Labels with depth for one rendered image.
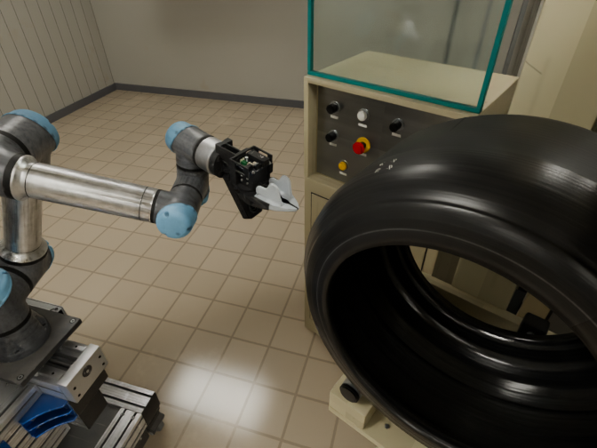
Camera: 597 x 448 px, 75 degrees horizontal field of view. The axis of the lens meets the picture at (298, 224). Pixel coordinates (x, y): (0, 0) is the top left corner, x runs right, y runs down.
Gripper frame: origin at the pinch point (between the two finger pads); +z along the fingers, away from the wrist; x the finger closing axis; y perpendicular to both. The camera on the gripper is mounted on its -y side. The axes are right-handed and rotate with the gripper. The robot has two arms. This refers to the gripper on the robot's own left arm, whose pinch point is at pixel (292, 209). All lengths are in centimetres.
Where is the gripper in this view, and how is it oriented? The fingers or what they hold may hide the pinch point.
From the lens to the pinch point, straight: 77.8
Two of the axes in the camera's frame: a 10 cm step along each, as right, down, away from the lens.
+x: 6.2, -5.0, 6.0
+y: 0.7, -7.3, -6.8
